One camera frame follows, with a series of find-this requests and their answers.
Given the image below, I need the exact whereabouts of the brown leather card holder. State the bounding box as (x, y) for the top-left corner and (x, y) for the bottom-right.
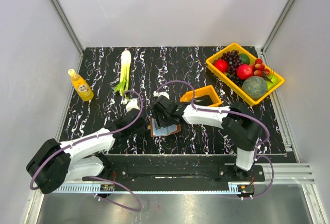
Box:
(149, 117), (181, 137)

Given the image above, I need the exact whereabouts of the small orange plastic bin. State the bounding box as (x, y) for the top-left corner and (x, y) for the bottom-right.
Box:
(180, 85), (222, 108)

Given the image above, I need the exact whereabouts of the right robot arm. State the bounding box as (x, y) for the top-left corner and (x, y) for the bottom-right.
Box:
(152, 95), (262, 181)

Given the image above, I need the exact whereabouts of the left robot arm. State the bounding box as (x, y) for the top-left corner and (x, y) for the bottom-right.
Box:
(26, 108), (145, 194)

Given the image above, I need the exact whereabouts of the black credit card in bin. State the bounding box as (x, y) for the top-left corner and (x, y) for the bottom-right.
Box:
(194, 95), (213, 106)

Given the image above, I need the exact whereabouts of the red apple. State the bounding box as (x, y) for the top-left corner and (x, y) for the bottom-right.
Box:
(213, 59), (228, 73)

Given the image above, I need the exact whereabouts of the dark purple grape bunch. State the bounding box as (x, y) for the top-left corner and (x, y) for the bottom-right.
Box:
(220, 50), (244, 87)

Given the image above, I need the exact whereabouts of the red pomegranate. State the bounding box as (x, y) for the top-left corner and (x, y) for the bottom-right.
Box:
(236, 64), (254, 80)

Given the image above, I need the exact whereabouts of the yellow juice bottle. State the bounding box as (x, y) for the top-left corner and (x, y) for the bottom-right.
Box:
(68, 69), (94, 101)

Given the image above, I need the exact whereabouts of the green netted melon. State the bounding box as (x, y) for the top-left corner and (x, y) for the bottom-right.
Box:
(242, 76), (267, 100)

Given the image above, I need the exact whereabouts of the large yellow fruit tray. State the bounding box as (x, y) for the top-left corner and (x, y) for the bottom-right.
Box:
(206, 43), (285, 106)

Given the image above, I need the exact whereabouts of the dark green avocado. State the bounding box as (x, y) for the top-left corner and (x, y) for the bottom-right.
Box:
(238, 54), (250, 65)

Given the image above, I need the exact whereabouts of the red lychee cluster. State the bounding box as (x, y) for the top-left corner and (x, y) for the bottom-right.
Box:
(252, 58), (270, 77)

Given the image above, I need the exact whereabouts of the green apple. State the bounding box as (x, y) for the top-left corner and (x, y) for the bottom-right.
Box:
(266, 75), (279, 92)

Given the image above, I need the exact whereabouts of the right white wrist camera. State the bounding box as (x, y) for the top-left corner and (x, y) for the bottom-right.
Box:
(153, 91), (170, 100)

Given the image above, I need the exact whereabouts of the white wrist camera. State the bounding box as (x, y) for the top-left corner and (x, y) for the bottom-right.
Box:
(153, 91), (170, 100)
(121, 98), (140, 112)

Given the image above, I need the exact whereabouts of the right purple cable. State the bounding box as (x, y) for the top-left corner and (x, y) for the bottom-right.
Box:
(154, 80), (274, 200)

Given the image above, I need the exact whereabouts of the purple cable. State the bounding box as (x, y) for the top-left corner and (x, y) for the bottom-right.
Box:
(154, 80), (274, 200)
(29, 90), (144, 212)

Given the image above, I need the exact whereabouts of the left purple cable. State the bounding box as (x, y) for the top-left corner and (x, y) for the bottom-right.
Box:
(29, 90), (144, 212)

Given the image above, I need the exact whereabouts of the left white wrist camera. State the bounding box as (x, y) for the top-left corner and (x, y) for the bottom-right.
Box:
(121, 98), (140, 112)

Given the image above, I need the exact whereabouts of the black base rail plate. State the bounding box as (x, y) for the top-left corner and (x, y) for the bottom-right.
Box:
(97, 154), (265, 182)

